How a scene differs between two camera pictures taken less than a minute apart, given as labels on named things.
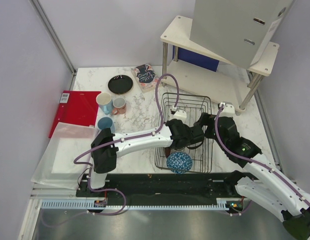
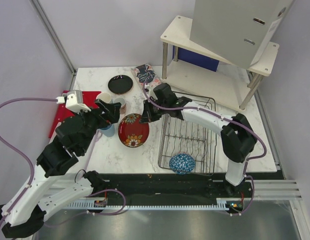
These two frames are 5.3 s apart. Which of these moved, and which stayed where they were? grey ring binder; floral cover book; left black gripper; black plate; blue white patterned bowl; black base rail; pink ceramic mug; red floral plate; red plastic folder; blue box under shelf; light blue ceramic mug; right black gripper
Moved: blue white patterned bowl; right black gripper; left black gripper; red floral plate
Stayed: light blue ceramic mug; black base rail; black plate; pink ceramic mug; floral cover book; red plastic folder; blue box under shelf; grey ring binder
